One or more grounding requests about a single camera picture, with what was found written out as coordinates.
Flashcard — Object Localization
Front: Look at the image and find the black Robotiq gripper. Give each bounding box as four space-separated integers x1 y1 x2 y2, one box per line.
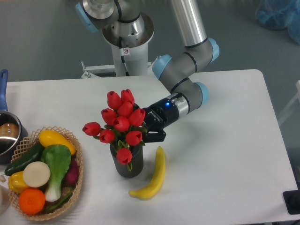
133 98 180 143

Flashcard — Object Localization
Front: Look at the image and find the red tulip bouquet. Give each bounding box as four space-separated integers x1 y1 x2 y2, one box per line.
82 89 147 165

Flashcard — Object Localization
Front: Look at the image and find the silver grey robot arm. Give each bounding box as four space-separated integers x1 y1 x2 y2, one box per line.
142 0 219 143

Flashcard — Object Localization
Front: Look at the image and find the dark grey ribbed vase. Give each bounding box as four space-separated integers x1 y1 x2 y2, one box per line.
110 145 143 178

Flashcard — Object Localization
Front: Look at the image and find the yellow banana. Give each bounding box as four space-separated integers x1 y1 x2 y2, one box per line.
128 146 166 200

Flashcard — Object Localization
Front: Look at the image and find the green bok choy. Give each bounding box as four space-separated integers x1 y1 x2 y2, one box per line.
41 144 71 202

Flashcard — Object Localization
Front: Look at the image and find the purple sweet potato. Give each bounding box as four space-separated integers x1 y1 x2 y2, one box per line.
64 158 79 185

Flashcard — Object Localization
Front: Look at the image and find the yellow squash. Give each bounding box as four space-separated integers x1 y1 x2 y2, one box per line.
38 129 76 155

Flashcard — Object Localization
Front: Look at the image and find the green chili pepper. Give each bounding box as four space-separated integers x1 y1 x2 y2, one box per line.
44 192 73 214

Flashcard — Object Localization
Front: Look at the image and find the woven wicker basket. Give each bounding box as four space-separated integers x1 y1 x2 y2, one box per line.
8 126 83 221

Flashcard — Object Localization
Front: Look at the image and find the dark green cucumber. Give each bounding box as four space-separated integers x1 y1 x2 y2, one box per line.
4 141 44 176

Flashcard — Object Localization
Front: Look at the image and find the white round radish slice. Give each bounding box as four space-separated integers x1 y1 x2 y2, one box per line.
23 161 51 188

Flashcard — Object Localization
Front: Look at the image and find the orange fruit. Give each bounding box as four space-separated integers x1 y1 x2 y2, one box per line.
18 188 45 215

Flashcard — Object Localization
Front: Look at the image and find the yellow bell pepper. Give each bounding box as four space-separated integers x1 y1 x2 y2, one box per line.
8 171 29 194

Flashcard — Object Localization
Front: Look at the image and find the white garlic clove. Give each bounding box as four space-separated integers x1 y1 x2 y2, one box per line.
0 175 6 183

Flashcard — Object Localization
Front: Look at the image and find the black device at table edge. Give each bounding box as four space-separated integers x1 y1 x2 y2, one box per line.
283 190 300 215

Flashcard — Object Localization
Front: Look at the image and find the blue plastic bag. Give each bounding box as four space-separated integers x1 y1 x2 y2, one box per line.
255 0 300 44

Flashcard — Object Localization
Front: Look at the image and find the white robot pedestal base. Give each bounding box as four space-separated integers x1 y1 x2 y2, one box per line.
75 0 169 79

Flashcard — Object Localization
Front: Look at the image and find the blue handled saucepan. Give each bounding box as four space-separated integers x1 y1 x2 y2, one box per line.
0 69 28 165

